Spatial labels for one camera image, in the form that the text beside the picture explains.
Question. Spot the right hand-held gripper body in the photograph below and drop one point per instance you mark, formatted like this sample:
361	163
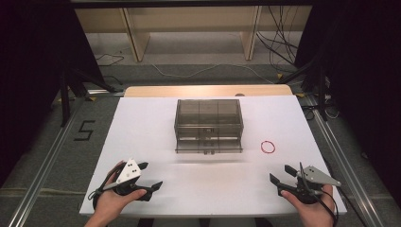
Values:
315	176

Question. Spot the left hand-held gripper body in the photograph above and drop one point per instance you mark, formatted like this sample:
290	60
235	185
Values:
128	171

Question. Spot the red rubber band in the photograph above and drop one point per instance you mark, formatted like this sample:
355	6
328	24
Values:
262	149

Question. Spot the clear grey drawer cabinet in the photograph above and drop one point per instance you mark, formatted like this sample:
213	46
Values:
208	126

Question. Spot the person's left hand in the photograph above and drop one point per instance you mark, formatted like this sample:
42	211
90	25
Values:
110	203

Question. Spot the person's right hand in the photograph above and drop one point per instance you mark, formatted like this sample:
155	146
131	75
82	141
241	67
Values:
315	214

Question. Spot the black tripod stand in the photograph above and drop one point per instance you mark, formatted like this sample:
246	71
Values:
321	91
64	94

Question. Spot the wooden table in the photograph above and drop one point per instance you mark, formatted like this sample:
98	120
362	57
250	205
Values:
189	90

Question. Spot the black curtain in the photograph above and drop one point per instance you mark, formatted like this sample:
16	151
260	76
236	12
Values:
365	78
31	63

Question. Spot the pale wooden desk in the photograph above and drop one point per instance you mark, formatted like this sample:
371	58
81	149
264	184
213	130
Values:
189	19

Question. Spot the aluminium floor rail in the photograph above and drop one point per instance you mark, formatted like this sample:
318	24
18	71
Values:
44	164
343	160

